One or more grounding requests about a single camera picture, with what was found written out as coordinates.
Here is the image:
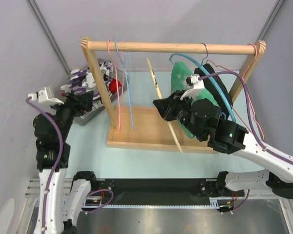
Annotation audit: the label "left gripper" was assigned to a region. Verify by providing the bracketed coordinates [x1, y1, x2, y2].
[49, 90, 94, 140]

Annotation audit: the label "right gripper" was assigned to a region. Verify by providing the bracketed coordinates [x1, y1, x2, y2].
[153, 89, 204, 140]

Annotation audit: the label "purple camouflage trousers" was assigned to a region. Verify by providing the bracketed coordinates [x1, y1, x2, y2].
[61, 59, 115, 100]

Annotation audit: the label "red trousers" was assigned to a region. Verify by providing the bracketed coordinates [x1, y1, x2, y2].
[108, 78, 122, 94]

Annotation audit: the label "cream wooden hanger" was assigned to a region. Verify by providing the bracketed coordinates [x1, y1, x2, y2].
[146, 58, 183, 153]

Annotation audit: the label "light blue wire hanger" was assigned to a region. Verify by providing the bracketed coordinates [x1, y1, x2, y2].
[115, 40, 135, 130]

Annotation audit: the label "black white print trousers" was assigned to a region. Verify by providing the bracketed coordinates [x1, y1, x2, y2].
[81, 98, 105, 119]

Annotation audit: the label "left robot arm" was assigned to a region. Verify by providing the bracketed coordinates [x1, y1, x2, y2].
[33, 90, 98, 234]

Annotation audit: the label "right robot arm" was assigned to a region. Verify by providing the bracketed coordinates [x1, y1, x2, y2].
[153, 91, 293, 199]

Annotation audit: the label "green tie-dye trousers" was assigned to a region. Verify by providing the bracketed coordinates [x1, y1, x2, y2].
[170, 61, 217, 139]

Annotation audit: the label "blue plastic hanger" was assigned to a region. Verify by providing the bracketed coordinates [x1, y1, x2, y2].
[169, 53, 236, 122]

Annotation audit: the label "clear plastic bin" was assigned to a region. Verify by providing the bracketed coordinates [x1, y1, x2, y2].
[61, 58, 127, 126]

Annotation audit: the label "wooden clothes rack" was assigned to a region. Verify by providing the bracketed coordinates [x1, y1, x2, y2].
[80, 36, 267, 155]

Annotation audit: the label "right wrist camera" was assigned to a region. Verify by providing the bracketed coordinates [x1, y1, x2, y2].
[180, 74, 205, 100]

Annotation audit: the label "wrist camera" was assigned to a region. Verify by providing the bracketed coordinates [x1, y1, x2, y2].
[180, 74, 205, 100]
[28, 86, 64, 106]

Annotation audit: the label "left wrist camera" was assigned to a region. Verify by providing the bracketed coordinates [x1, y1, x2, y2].
[28, 86, 64, 106]

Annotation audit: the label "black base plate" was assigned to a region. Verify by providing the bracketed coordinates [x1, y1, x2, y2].
[97, 178, 245, 206]

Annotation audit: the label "aluminium rail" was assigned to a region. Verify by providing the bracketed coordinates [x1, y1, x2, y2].
[25, 178, 284, 210]

